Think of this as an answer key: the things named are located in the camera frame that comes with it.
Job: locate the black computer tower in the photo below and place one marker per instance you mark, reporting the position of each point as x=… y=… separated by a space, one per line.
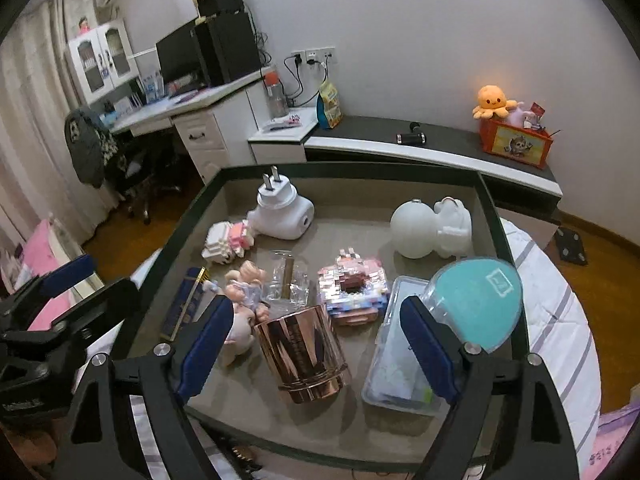
x=227 y=50

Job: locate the pink building block model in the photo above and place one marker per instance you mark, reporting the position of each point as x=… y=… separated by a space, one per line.
x=350 y=290

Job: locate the beige curtain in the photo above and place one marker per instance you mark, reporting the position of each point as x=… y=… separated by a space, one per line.
x=30 y=135

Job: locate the black cylindrical device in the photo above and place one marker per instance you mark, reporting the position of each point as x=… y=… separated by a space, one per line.
x=411 y=138

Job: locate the pink pig figurine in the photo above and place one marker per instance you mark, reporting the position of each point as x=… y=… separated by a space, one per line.
x=245 y=330

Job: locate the white plug-in night light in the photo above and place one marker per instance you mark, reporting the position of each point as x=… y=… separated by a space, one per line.
x=280 y=215

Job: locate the blue and white carton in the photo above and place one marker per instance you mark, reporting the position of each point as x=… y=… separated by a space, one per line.
x=154 y=87

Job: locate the rose gold metal cup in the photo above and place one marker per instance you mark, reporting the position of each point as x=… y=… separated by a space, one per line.
x=300 y=355

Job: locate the black office chair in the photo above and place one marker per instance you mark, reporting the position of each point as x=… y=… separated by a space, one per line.
x=140 y=175

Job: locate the clear bottle with orange cap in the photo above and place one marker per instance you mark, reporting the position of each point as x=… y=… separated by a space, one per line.
x=276 y=97

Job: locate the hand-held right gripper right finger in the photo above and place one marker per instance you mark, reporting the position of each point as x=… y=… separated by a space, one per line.
x=425 y=345

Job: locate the small doll on cabinet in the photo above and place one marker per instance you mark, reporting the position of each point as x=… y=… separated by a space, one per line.
x=85 y=24

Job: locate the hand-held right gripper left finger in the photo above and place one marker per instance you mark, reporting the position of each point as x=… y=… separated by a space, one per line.
x=207 y=342

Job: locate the orange printed storage box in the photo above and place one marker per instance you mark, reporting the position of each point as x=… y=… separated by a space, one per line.
x=515 y=145

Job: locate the purple printed cloth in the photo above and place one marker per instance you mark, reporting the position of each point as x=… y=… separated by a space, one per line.
x=615 y=440

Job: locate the white wall power outlet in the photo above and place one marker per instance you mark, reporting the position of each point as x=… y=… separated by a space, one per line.
x=314 y=54

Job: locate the dark grey hooded jacket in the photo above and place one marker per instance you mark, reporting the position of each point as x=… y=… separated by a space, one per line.
x=87 y=150

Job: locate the white bedside cabinet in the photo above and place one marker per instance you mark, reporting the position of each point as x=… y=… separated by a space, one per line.
x=277 y=147

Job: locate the low bench with black top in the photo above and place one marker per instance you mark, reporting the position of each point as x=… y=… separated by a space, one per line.
x=450 y=160

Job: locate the white desk with drawers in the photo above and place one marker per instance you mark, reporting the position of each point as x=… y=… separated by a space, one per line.
x=200 y=135

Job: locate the clear plastic storage case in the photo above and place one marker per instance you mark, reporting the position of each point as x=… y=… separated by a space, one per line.
x=395 y=360

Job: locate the blue and yellow snack bag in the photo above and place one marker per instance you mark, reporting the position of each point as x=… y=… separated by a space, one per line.
x=331 y=107

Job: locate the black bathroom scale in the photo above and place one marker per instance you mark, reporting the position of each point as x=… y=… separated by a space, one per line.
x=572 y=246

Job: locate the small pink plush toy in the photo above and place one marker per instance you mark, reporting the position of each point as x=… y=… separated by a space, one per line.
x=517 y=116

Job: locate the blue and gold slim box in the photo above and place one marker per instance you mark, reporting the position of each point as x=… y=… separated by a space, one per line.
x=182 y=305

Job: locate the white and pink block toy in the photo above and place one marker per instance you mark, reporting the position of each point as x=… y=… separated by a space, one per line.
x=225 y=242

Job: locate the clear glass jar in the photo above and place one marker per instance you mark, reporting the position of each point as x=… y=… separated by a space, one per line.
x=290 y=285

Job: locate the small red tag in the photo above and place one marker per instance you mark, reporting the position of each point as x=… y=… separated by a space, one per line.
x=538 y=109

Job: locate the pink box with black rim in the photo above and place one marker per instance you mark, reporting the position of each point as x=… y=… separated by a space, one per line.
x=260 y=410

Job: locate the white glass-door cabinet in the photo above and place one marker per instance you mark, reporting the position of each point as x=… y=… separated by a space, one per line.
x=102 y=65

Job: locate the white astronaut lamp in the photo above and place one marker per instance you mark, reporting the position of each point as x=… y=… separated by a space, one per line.
x=420 y=230

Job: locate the black computer monitor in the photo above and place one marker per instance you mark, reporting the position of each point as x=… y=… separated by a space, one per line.
x=177 y=55

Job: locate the round container with teal lid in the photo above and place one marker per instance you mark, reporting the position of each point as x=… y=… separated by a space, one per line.
x=480 y=300

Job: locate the orange octopus plush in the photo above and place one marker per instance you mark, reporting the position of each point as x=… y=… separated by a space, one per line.
x=492 y=100

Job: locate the pink blanket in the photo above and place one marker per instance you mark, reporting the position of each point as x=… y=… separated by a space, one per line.
x=42 y=255

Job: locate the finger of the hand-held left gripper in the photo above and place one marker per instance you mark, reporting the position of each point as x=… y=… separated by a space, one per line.
x=70 y=270
x=100 y=310

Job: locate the papers on bedside cabinet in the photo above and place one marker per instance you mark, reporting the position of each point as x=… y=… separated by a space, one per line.
x=282 y=124

